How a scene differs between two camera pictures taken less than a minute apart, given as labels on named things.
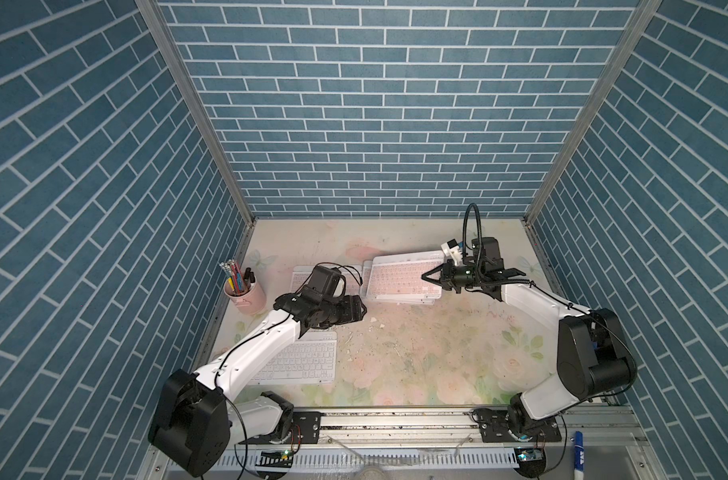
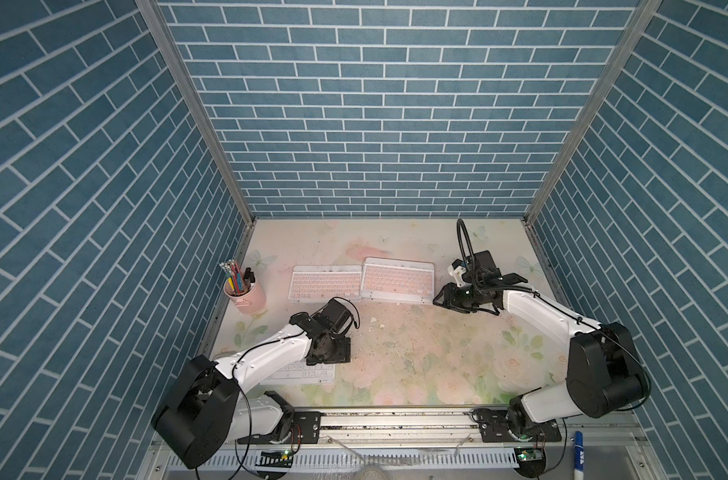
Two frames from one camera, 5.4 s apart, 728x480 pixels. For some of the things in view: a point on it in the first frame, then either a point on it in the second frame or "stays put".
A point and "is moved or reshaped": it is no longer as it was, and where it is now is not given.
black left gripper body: (338, 311) → (337, 350)
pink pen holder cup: (251, 302) stays put
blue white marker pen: (578, 455) stays put
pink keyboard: (399, 276) is moved or reshaped
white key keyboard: (310, 360) stays put
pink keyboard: (301, 273) stays put
